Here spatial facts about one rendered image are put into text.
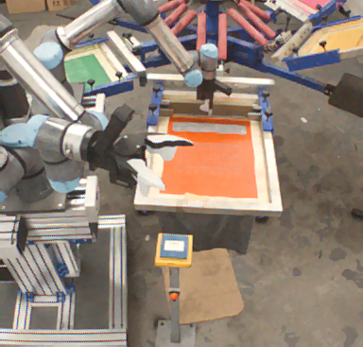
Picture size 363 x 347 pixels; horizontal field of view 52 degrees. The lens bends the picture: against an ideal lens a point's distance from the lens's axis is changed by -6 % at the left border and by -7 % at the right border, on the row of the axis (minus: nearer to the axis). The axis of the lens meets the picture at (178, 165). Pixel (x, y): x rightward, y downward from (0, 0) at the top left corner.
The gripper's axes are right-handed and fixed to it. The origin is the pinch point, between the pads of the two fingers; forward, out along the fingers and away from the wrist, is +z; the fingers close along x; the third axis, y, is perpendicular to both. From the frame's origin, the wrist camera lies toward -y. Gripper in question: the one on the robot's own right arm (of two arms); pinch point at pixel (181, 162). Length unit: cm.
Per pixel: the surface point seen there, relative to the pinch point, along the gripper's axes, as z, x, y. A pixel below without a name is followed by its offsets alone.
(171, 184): -25, -64, 64
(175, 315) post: -11, -41, 125
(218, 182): -7, -73, 63
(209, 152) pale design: -16, -89, 61
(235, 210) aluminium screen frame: 5, -58, 62
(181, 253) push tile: -8, -33, 67
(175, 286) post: -11, -37, 95
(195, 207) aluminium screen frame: -11, -53, 62
